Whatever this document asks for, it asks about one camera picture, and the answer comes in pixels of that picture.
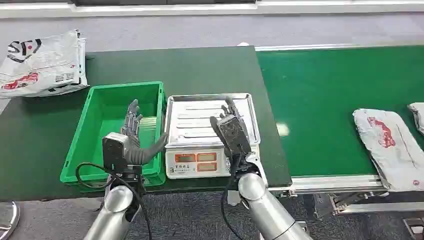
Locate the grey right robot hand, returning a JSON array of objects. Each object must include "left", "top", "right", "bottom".
[{"left": 210, "top": 96, "right": 253, "bottom": 160}]

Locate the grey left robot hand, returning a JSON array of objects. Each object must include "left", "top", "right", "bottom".
[{"left": 120, "top": 98, "right": 169, "bottom": 166}]

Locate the grey parcel bag red print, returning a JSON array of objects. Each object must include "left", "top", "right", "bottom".
[{"left": 352, "top": 108, "right": 424, "bottom": 193}]

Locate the white electronic scale steel tray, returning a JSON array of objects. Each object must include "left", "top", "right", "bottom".
[{"left": 164, "top": 93, "right": 262, "bottom": 180}]

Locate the green plastic crate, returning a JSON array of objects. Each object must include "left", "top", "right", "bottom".
[{"left": 59, "top": 81, "right": 167, "bottom": 194}]

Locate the white plug adapter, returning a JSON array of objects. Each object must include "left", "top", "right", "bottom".
[{"left": 227, "top": 190, "right": 242, "bottom": 207}]

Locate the grey parcel bag black logo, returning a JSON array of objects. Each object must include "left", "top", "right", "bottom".
[{"left": 0, "top": 29, "right": 82, "bottom": 98}]

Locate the round metal chair base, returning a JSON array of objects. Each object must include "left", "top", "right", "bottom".
[{"left": 0, "top": 201, "right": 21, "bottom": 240}]

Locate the white window ledge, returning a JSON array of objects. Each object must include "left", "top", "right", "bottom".
[{"left": 0, "top": 1, "right": 424, "bottom": 19}]

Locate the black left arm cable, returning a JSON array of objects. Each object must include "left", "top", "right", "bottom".
[{"left": 75, "top": 161, "right": 154, "bottom": 240}]

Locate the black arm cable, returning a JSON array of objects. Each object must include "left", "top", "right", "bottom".
[
  {"left": 219, "top": 187, "right": 247, "bottom": 240},
  {"left": 75, "top": 161, "right": 154, "bottom": 240}
]

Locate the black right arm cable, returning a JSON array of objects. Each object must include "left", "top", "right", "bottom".
[{"left": 219, "top": 187, "right": 247, "bottom": 240}]

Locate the green conveyor belt aluminium frame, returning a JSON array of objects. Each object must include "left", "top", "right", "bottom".
[{"left": 254, "top": 43, "right": 424, "bottom": 217}]

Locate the dark window frame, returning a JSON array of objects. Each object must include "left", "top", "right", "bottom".
[{"left": 70, "top": 0, "right": 258, "bottom": 7}]

